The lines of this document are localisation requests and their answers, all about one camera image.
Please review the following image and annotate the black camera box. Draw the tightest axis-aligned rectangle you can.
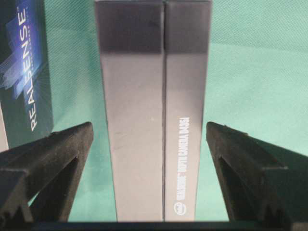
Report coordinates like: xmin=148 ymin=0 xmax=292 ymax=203
xmin=0 ymin=0 xmax=53 ymax=151
xmin=94 ymin=0 xmax=212 ymax=222

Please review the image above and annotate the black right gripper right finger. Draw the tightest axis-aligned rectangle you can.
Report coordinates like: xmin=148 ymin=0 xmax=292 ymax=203
xmin=206 ymin=122 xmax=308 ymax=223

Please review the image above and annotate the green table cloth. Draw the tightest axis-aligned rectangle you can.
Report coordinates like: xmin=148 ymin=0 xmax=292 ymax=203
xmin=44 ymin=0 xmax=308 ymax=221

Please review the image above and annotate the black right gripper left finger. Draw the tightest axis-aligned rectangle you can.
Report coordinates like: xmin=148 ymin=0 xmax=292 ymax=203
xmin=0 ymin=122 xmax=94 ymax=223

